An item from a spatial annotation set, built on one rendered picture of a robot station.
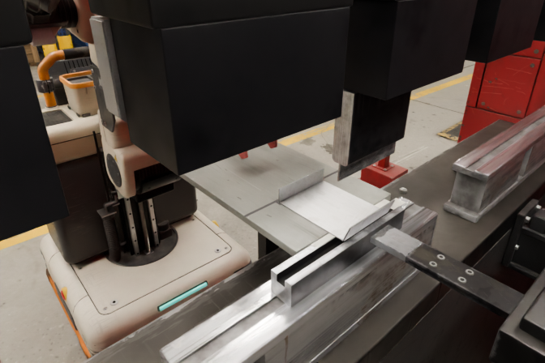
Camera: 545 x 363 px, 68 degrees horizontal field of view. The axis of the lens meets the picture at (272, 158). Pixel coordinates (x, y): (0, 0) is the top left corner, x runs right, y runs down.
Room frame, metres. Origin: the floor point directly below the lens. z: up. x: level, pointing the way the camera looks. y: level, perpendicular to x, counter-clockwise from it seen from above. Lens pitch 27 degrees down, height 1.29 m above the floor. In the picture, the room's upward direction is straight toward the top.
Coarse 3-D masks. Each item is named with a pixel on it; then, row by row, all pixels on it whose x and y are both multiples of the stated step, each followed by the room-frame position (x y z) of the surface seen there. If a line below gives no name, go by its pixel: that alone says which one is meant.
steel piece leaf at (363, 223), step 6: (390, 204) 0.41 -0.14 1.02; (378, 210) 0.39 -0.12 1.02; (384, 210) 0.41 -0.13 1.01; (372, 216) 0.39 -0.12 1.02; (378, 216) 0.40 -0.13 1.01; (360, 222) 0.37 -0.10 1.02; (366, 222) 0.38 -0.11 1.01; (354, 228) 0.36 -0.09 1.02; (360, 228) 0.38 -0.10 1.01; (348, 234) 0.36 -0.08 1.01
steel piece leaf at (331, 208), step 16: (320, 176) 0.49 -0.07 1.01; (288, 192) 0.45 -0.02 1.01; (304, 192) 0.46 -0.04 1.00; (320, 192) 0.46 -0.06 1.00; (336, 192) 0.46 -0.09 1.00; (288, 208) 0.43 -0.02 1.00; (304, 208) 0.43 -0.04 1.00; (320, 208) 0.43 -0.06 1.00; (336, 208) 0.43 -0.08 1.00; (352, 208) 0.43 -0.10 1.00; (368, 208) 0.43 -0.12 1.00; (320, 224) 0.39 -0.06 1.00; (336, 224) 0.39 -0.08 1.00; (352, 224) 0.39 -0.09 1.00
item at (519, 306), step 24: (384, 240) 0.36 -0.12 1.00; (408, 240) 0.36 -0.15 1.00; (432, 264) 0.32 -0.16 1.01; (456, 264) 0.32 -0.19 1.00; (456, 288) 0.29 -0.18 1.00; (480, 288) 0.29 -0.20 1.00; (504, 288) 0.29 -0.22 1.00; (504, 312) 0.26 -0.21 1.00; (528, 312) 0.23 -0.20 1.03; (504, 336) 0.22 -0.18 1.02; (528, 336) 0.22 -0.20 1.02; (504, 360) 0.22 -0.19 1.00; (528, 360) 0.21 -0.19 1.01
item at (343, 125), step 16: (352, 96) 0.35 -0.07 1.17; (368, 96) 0.37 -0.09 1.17; (400, 96) 0.40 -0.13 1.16; (352, 112) 0.35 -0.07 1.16; (368, 112) 0.37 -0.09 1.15; (384, 112) 0.39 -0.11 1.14; (400, 112) 0.41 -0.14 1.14; (336, 128) 0.36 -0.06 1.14; (352, 128) 0.35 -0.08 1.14; (368, 128) 0.37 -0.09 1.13; (384, 128) 0.39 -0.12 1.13; (400, 128) 0.41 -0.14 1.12; (336, 144) 0.36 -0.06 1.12; (352, 144) 0.35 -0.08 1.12; (368, 144) 0.37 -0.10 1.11; (384, 144) 0.39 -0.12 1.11; (336, 160) 0.36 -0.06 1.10; (352, 160) 0.36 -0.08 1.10; (368, 160) 0.39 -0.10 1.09
